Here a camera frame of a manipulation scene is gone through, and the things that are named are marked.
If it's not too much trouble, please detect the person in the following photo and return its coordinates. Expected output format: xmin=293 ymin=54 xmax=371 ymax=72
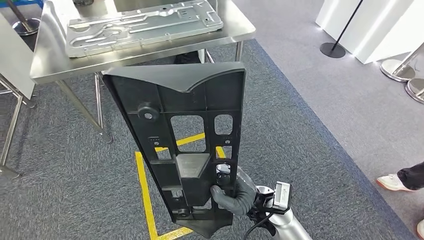
xmin=375 ymin=161 xmax=424 ymax=239

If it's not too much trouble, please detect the chrome stanchion post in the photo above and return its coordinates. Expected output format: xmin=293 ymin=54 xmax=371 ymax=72
xmin=6 ymin=0 xmax=41 ymax=37

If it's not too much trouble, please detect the black camera cable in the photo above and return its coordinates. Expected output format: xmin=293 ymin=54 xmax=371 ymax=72
xmin=243 ymin=211 xmax=276 ymax=240

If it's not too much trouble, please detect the chrome stanchion base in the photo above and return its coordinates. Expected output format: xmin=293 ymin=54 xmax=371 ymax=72
xmin=380 ymin=42 xmax=424 ymax=83
xmin=404 ymin=77 xmax=424 ymax=105

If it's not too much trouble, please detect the black stanchion post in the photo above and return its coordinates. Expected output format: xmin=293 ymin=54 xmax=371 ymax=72
xmin=319 ymin=0 xmax=364 ymax=59

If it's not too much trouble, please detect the white partition board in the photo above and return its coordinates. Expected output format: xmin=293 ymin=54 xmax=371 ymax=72
xmin=0 ymin=13 xmax=36 ymax=100

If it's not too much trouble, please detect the yellow floor tape square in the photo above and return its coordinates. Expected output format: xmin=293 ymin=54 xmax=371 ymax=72
xmin=134 ymin=132 xmax=227 ymax=240

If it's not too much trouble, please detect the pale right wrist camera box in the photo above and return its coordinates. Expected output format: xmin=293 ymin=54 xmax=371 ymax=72
xmin=255 ymin=181 xmax=292 ymax=220

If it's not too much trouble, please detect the white partition block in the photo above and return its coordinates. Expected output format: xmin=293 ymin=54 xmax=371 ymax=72
xmin=315 ymin=0 xmax=424 ymax=65

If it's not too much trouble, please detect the stamped grey metal panel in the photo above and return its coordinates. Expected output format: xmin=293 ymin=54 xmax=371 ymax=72
xmin=65 ymin=0 xmax=224 ymax=59

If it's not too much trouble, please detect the blue metal cart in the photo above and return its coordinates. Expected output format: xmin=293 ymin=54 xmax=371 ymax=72
xmin=0 ymin=0 xmax=44 ymax=9

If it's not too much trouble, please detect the stainless steel workbench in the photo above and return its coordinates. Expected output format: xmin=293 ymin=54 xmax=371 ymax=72
xmin=0 ymin=0 xmax=257 ymax=181

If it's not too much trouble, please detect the black plastic panel part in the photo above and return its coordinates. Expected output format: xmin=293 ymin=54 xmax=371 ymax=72
xmin=101 ymin=61 xmax=247 ymax=239

